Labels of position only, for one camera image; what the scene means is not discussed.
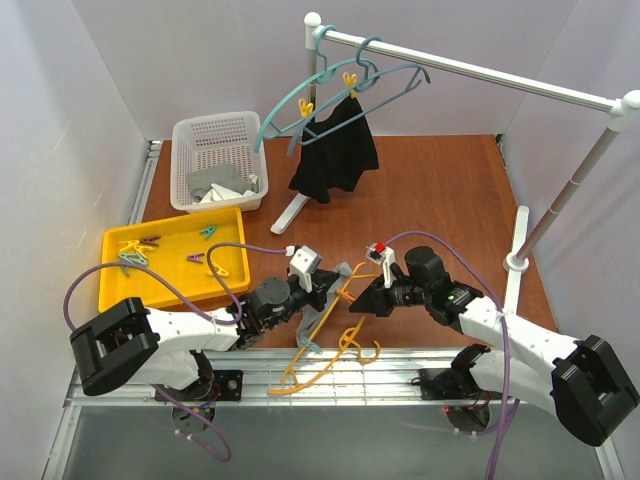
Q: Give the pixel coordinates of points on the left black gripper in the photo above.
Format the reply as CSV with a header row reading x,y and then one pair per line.
x,y
317,284

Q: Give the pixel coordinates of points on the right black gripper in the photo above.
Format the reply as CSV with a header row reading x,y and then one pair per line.
x,y
383,293

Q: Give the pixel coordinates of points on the dark grey cloth in basket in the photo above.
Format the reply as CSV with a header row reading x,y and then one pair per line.
x,y
223,174

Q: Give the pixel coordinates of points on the grey underwear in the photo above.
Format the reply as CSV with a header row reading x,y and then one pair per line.
x,y
310,317

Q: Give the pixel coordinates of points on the yellow hanger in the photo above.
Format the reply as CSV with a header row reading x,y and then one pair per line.
x,y
289,382

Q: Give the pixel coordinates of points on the teal hanger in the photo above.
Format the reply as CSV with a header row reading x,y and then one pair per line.
x,y
320,72

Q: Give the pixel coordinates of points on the yellow clothespin right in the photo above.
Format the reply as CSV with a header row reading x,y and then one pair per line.
x,y
350,81

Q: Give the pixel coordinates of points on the white clothes rack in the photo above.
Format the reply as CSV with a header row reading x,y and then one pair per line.
x,y
458,195

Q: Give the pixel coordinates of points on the purple clothespin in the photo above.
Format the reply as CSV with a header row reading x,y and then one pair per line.
x,y
150,241
196,258

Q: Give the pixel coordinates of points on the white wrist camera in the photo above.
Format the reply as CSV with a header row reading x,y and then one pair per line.
x,y
383,256
303,263

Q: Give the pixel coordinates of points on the yellow tray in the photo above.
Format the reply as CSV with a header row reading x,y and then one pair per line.
x,y
180,236

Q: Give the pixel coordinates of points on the white cloth in basket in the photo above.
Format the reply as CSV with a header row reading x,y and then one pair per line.
x,y
219,193

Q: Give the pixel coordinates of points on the teal clothespin left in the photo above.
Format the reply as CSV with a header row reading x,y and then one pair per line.
x,y
133,252

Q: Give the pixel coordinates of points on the light blue clothespin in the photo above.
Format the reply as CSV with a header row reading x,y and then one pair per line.
x,y
308,344

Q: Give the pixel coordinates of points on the orange clothespin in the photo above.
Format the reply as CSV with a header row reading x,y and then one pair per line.
x,y
346,295

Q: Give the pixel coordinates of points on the grey-blue hanger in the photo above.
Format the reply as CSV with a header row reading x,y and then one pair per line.
x,y
306,137

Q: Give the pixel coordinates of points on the teal clothespin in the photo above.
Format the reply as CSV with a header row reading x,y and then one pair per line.
x,y
133,252
208,231

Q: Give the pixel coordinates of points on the purple clothespin lower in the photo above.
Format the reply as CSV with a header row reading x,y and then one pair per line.
x,y
196,258

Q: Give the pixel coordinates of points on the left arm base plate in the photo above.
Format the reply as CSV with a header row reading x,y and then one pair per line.
x,y
223,385

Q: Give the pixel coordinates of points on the black underwear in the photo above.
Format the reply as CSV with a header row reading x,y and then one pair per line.
x,y
336,161

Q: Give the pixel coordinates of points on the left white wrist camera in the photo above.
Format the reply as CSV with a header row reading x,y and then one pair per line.
x,y
303,263

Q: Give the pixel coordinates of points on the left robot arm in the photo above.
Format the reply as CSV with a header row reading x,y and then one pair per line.
x,y
130,343

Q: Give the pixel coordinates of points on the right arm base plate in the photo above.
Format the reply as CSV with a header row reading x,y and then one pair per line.
x,y
456,384

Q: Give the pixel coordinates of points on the yellow clothespin in tray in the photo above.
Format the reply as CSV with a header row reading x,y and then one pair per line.
x,y
218,270

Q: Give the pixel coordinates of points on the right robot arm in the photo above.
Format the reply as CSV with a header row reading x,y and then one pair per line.
x,y
580,382

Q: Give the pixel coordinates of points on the yellow clothespin left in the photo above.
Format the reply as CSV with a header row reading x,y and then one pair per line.
x,y
306,107

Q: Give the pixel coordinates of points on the aluminium rail frame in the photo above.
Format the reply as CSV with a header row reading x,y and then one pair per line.
x,y
356,422

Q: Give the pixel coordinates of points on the white laundry basket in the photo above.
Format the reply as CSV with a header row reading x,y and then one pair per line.
x,y
215,163

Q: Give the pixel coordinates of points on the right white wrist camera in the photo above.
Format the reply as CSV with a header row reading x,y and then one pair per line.
x,y
383,256

